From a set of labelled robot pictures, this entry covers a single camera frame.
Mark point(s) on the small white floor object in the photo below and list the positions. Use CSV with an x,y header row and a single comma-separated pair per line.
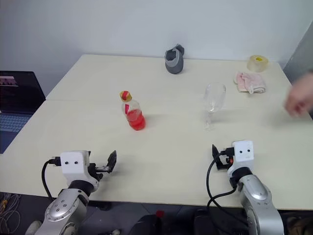
x,y
116,231

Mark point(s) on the dark open laptop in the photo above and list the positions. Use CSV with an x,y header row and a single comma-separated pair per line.
x,y
17,98

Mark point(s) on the clear plastic bottle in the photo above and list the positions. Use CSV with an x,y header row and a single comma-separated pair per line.
x,y
215,95

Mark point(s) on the grey partition panel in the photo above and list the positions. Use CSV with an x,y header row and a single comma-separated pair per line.
x,y
302,49

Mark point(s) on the clear tape roll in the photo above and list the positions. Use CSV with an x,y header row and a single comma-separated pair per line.
x,y
258,64

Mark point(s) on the small red object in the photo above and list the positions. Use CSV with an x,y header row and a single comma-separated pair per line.
x,y
160,214

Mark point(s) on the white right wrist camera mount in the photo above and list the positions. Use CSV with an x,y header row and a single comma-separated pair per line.
x,y
243,151

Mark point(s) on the red plastic bottle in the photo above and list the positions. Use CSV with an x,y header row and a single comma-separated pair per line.
x,y
137,120

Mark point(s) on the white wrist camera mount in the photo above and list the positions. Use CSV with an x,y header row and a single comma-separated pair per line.
x,y
73,166
243,151

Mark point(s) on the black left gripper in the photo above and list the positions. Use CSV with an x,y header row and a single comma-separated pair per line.
x,y
94,170

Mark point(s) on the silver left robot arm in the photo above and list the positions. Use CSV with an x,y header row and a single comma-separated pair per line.
x,y
61,208

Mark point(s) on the pink crumpled cloth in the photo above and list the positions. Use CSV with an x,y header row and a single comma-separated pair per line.
x,y
249,82

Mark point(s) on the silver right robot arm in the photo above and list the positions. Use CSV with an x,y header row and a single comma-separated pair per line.
x,y
259,198

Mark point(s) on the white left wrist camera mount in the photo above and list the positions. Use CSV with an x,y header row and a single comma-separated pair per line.
x,y
73,166

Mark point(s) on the person's bare hand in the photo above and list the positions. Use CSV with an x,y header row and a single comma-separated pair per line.
x,y
300,100

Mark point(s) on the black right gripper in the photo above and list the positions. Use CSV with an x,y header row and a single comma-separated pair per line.
x,y
222,168

